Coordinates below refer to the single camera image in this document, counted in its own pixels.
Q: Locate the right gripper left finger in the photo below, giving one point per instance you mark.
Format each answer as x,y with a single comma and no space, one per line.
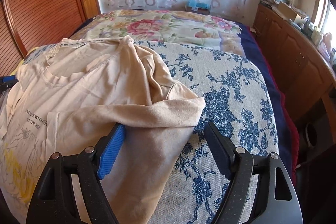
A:
53,200

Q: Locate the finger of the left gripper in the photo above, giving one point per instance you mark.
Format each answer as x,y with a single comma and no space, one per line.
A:
8,79

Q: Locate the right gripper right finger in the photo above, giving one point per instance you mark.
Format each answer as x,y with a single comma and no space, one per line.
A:
275,199

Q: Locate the beige printed t-shirt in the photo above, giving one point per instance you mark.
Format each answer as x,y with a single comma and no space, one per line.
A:
72,95

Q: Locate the yellow plush toy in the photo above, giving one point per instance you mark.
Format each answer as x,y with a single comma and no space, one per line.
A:
14,72

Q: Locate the navy blue blanket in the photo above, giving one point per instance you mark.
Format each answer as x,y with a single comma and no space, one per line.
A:
288,136

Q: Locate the wooden slatted wardrobe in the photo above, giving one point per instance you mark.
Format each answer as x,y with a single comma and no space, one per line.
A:
44,3

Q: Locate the wooden sideboard cabinet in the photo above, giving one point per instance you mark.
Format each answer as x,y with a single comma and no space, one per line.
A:
300,71

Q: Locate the pink floral quilt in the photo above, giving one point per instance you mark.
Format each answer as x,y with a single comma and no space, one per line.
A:
180,27

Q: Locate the cardboard box on sideboard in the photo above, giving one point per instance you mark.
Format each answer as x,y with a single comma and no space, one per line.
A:
289,12

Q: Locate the teal box by curtain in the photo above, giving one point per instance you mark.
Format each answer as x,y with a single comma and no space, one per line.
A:
198,7

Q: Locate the window with wooden frame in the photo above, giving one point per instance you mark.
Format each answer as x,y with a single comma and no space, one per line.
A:
323,16

